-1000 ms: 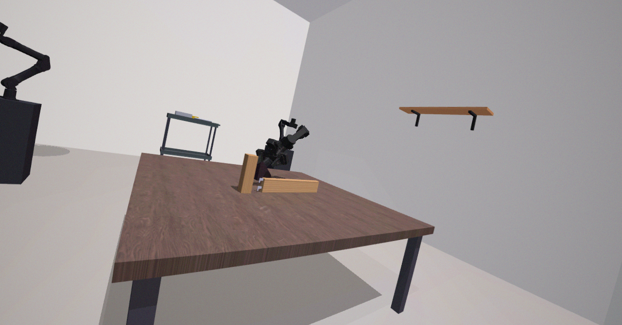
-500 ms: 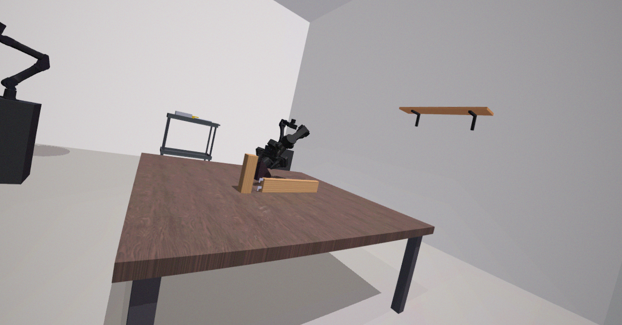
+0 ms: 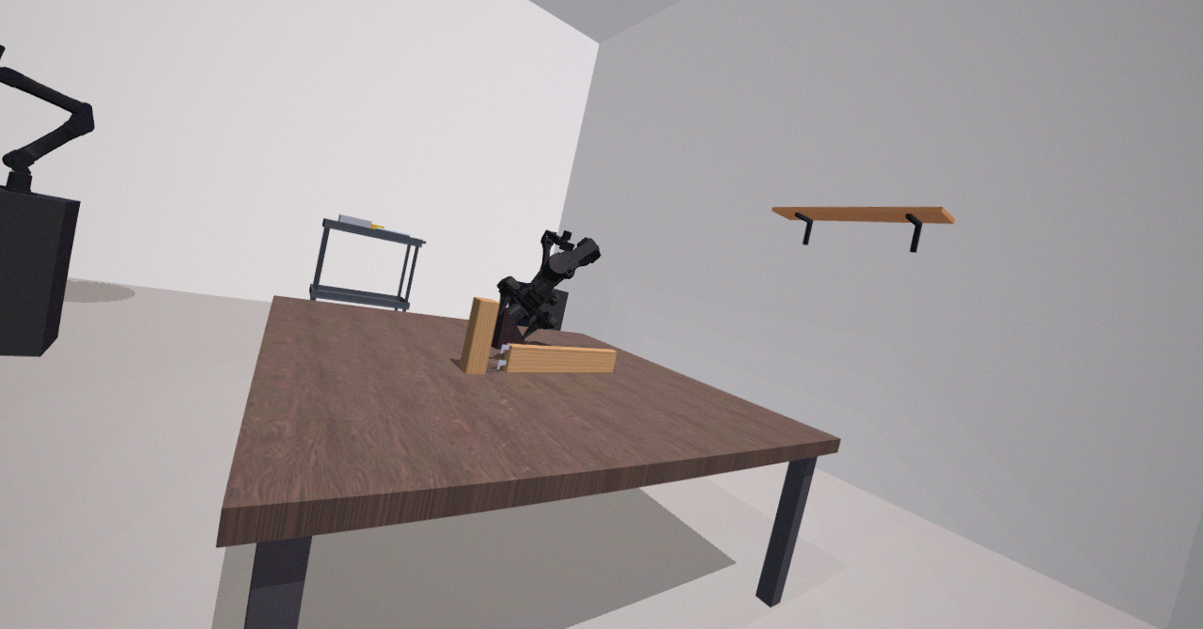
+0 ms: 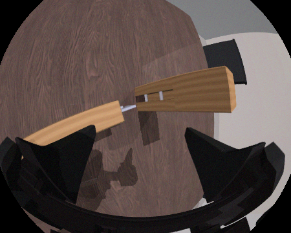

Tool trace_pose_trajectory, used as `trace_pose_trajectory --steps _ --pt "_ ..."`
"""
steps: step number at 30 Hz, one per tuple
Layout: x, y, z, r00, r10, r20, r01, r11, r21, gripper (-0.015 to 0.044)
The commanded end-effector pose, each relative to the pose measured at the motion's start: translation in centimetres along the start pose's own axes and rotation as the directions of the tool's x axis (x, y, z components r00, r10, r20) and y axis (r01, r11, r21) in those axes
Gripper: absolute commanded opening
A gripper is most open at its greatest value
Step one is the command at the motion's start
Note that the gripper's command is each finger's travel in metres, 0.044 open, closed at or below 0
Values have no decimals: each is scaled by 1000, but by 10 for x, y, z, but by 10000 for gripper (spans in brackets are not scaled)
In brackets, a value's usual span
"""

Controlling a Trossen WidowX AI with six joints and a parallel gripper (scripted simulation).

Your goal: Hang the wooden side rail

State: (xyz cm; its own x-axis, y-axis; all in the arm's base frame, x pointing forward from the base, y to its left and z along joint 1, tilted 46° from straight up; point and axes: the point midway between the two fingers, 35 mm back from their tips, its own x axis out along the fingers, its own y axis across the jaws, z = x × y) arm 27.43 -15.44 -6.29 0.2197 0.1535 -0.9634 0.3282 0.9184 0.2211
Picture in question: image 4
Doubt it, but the wooden post with slot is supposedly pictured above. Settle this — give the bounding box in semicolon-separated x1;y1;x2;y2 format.
135;65;236;113

